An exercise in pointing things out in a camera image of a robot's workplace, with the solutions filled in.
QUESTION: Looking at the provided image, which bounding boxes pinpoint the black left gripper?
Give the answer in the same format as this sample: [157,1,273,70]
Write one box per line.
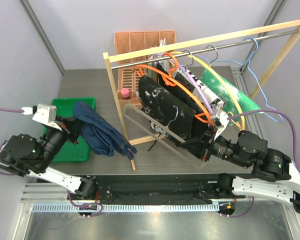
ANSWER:
[36,115,88,174]

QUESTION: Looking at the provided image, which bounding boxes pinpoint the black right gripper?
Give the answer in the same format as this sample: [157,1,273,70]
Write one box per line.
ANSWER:
[179,124,249,168]

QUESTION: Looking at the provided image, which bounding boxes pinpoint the grey plastic hanger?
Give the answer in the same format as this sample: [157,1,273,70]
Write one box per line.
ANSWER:
[121,104,207,169]

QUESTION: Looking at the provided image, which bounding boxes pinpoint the blue denim trousers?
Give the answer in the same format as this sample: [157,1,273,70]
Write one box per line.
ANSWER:
[72,101,137,160]

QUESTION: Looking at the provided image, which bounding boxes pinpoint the orange plastic hanger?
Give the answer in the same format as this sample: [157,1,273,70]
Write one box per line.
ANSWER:
[131,51,215,127]

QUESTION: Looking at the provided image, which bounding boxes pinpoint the black white-speckled trousers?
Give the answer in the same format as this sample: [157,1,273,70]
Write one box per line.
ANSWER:
[137,75,195,141]

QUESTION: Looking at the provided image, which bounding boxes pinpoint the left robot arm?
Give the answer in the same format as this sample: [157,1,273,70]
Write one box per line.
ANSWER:
[0,116,97,200]

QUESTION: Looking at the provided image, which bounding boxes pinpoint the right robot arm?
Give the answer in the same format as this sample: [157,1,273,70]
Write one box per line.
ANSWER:
[176,127,300,214]

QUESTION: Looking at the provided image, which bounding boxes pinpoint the lilac plastic hanger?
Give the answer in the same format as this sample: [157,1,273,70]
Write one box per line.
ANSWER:
[161,52,213,115]

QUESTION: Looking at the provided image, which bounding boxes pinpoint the yellow plastic hanger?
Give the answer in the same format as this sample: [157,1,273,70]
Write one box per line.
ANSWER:
[169,50,246,131]

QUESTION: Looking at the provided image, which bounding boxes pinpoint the green plastic tray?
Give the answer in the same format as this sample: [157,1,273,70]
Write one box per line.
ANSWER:
[39,97,97,164]

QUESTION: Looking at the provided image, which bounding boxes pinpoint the pink capped bottle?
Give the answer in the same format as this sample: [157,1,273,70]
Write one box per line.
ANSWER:
[120,87,131,100]

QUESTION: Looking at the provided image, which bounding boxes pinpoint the plain black garment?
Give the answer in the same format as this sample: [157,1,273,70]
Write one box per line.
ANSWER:
[156,63,210,140]

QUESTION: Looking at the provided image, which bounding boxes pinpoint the wooden clothes rack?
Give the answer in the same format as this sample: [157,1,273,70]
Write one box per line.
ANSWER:
[102,13,300,171]

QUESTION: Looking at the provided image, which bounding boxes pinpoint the orange desk organiser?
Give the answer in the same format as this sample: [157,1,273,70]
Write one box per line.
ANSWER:
[114,30,178,106]

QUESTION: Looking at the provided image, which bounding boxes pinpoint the metal rack rod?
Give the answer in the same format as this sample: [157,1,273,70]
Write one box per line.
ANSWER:
[111,29,299,70]

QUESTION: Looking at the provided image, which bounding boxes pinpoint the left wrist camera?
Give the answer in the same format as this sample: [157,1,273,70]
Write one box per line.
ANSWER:
[21,103,62,131]

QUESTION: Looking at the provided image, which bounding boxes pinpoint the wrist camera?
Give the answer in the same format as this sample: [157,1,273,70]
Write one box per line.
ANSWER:
[21,103,62,131]
[210,109,229,140]

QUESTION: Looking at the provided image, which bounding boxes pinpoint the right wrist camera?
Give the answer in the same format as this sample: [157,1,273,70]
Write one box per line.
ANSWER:
[210,109,229,140]

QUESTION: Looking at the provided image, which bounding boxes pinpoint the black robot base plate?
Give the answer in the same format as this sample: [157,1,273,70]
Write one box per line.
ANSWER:
[89,173,236,206]

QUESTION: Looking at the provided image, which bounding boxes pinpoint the white slotted cable duct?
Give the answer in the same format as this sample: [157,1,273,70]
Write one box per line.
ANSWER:
[31,202,220,213]

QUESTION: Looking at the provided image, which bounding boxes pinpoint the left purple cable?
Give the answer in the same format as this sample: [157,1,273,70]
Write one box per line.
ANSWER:
[0,104,103,216]

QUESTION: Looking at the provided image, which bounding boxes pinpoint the blue wire hanger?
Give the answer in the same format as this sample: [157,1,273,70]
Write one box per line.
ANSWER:
[196,41,275,116]

